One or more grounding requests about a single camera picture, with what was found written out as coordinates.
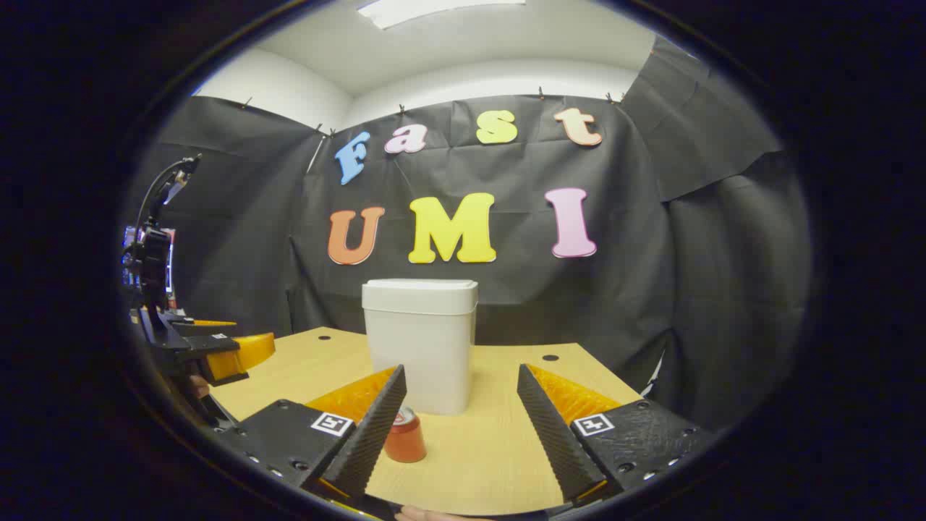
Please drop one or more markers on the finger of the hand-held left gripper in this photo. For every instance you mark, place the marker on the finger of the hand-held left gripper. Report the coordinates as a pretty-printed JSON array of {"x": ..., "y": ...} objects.
[
  {"x": 210, "y": 323},
  {"x": 249, "y": 352}
]

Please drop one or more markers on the ceiling light panel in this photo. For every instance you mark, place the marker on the ceiling light panel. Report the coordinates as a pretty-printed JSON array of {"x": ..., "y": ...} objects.
[{"x": 434, "y": 10}]

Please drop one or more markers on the computer monitor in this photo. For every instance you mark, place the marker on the computer monitor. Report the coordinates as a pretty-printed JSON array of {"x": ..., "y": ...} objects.
[{"x": 128, "y": 250}]

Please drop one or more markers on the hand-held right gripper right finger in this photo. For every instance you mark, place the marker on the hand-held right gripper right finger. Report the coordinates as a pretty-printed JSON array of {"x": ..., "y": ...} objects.
[{"x": 553, "y": 434}]

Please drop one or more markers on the wooden desktop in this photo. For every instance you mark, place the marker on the wooden desktop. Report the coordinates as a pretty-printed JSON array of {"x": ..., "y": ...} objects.
[{"x": 477, "y": 449}]

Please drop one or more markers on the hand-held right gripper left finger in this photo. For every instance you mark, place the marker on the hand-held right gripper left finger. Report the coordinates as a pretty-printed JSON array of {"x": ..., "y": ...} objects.
[{"x": 365, "y": 441}]

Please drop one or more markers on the white desktop garbage bin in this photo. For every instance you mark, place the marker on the white desktop garbage bin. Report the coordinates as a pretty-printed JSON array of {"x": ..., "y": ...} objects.
[{"x": 423, "y": 340}]

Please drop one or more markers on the red pop can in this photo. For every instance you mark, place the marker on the red pop can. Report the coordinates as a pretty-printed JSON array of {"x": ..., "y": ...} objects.
[{"x": 406, "y": 443}]

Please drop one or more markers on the black backdrop cloth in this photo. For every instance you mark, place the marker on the black backdrop cloth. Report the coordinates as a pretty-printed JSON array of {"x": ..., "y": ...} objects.
[{"x": 615, "y": 289}]

